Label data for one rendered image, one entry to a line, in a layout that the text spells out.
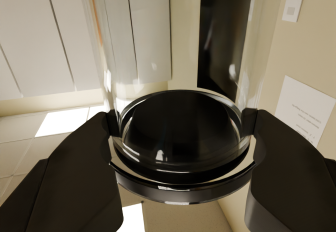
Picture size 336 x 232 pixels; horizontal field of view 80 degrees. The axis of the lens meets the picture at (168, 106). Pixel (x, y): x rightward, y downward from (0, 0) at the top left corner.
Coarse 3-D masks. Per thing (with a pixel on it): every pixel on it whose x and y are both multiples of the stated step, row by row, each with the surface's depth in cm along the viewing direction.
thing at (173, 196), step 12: (252, 168) 10; (120, 180) 10; (240, 180) 10; (144, 192) 10; (156, 192) 10; (168, 192) 9; (180, 192) 9; (192, 192) 9; (204, 192) 9; (216, 192) 10; (228, 192) 10
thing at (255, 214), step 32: (256, 128) 11; (288, 128) 10; (256, 160) 10; (288, 160) 8; (320, 160) 8; (256, 192) 7; (288, 192) 6; (320, 192) 6; (256, 224) 7; (288, 224) 6; (320, 224) 6
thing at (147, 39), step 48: (96, 0) 7; (144, 0) 6; (192, 0) 6; (240, 0) 6; (96, 48) 9; (144, 48) 7; (192, 48) 7; (240, 48) 7; (144, 96) 8; (192, 96) 8; (240, 96) 8; (144, 144) 9; (192, 144) 9; (240, 144) 10
